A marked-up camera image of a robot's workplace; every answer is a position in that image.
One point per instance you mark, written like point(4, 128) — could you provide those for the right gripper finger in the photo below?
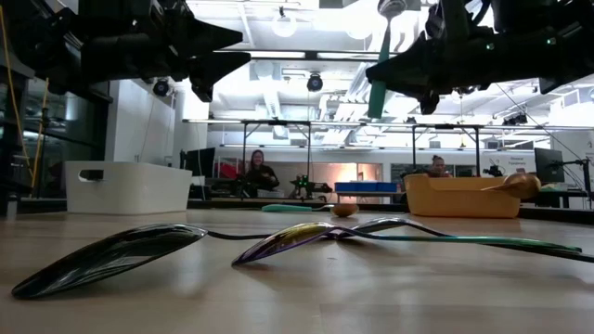
point(413, 65)
point(429, 99)

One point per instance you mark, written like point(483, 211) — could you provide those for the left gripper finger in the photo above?
point(218, 67)
point(211, 36)

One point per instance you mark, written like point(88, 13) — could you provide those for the gold spoon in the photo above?
point(344, 210)
point(522, 185)

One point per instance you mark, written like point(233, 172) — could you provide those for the iridescent rainbow spoon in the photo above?
point(283, 241)

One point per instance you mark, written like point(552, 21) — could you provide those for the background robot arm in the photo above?
point(304, 182)

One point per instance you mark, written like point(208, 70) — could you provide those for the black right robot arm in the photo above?
point(571, 37)

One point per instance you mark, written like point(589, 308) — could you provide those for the ceiling light strip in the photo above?
point(348, 55)
point(278, 54)

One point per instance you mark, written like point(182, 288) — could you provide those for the person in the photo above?
point(260, 176)
point(437, 167)

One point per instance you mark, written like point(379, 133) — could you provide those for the black monitor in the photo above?
point(200, 162)
point(549, 164)

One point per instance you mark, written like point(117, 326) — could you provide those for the red panel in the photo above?
point(227, 170)

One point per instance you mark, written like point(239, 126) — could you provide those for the yellow plastic bin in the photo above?
point(464, 199)

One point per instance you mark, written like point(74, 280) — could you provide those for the blue storage crate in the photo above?
point(366, 186)

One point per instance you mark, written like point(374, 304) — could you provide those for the black tripod stand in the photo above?
point(45, 153)

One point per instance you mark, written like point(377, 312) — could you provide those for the white plastic bin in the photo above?
point(139, 190)

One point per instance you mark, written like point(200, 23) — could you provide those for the black boom stand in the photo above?
point(588, 183)

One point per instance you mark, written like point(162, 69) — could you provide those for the black spoon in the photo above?
point(107, 260)

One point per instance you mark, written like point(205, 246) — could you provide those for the white ventilation duct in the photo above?
point(271, 99)

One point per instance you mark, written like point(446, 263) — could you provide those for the black metal frame stand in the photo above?
point(477, 153)
point(244, 153)

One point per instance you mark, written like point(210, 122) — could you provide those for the black ceiling camera cluster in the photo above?
point(515, 119)

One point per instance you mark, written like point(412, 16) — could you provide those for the black table frame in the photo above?
point(209, 204)

